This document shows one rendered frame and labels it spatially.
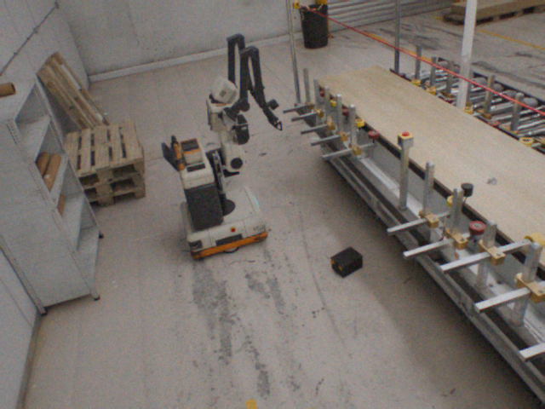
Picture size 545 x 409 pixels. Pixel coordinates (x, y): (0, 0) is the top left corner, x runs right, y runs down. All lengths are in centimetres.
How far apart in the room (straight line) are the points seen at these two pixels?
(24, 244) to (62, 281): 42
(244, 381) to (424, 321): 124
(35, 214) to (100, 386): 123
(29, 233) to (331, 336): 220
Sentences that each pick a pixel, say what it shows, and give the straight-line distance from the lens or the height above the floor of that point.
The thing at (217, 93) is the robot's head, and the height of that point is 132.
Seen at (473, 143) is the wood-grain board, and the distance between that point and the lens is 335.
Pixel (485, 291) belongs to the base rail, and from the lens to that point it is 249.
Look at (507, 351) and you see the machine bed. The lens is 297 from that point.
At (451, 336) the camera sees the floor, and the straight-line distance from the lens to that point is 318.
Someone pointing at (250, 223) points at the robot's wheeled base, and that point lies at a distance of 372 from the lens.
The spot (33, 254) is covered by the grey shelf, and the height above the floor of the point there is 57.
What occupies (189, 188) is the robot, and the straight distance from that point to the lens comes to 350.
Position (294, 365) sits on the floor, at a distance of 300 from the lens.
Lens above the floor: 242
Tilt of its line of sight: 34 degrees down
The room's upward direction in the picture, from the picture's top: 9 degrees counter-clockwise
